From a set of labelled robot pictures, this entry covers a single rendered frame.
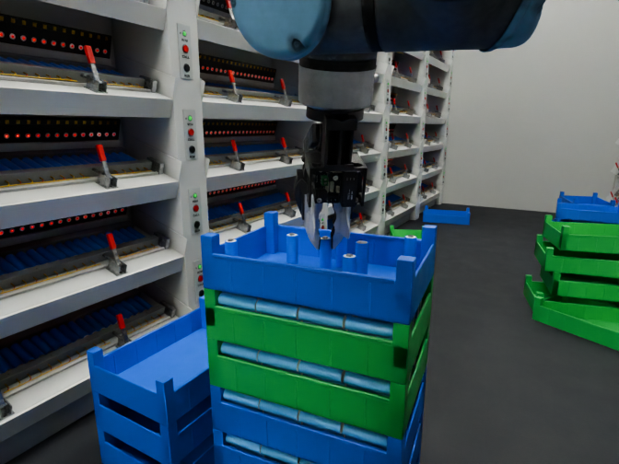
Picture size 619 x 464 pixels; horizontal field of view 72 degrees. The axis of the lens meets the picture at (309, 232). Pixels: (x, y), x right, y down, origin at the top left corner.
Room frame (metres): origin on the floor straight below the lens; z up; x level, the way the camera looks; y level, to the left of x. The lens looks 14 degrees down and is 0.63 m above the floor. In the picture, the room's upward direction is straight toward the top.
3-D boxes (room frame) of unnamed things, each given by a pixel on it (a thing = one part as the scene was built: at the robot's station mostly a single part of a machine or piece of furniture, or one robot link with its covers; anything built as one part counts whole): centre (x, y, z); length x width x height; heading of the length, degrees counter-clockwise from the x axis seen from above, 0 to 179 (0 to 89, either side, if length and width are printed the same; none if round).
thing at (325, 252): (0.61, -0.02, 0.44); 0.02 x 0.02 x 0.06
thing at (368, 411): (0.61, -0.02, 0.28); 0.30 x 0.20 x 0.08; 66
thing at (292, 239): (0.64, 0.03, 0.44); 0.02 x 0.02 x 0.06
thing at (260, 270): (0.61, -0.02, 0.44); 0.30 x 0.20 x 0.08; 66
